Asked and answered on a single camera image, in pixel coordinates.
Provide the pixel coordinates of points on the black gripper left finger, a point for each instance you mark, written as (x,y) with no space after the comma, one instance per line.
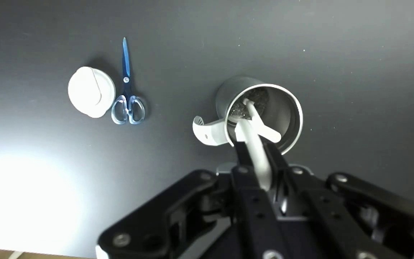
(251,216)

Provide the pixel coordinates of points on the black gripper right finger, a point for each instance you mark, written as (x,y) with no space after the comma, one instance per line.
(322,211)

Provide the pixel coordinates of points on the white plastic spoon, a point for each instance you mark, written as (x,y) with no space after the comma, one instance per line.
(258,153)

